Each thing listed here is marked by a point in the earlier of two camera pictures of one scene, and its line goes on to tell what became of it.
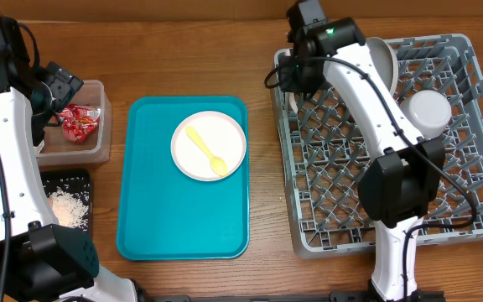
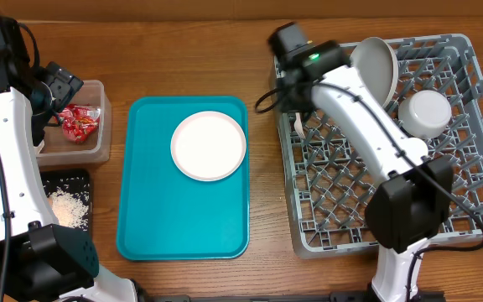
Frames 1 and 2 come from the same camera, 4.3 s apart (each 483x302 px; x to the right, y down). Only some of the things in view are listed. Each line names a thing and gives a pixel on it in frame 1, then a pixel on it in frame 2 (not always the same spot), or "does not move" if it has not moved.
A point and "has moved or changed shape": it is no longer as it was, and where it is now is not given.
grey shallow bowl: [385, 62] does not move
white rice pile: [70, 210] does not move
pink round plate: [221, 135] does not move
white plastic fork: [291, 96] has moved or changed shape
